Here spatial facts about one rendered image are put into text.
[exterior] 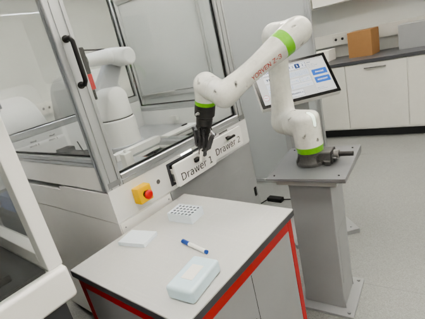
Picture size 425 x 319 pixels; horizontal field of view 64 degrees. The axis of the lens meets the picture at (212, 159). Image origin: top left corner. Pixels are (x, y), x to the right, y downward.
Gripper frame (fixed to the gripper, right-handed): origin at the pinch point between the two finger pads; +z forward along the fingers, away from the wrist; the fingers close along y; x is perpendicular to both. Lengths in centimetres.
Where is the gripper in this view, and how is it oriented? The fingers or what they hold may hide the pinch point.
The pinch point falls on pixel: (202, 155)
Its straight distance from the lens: 162.4
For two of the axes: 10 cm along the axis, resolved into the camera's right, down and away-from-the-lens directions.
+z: -0.6, 8.6, 5.1
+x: 6.1, -3.8, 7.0
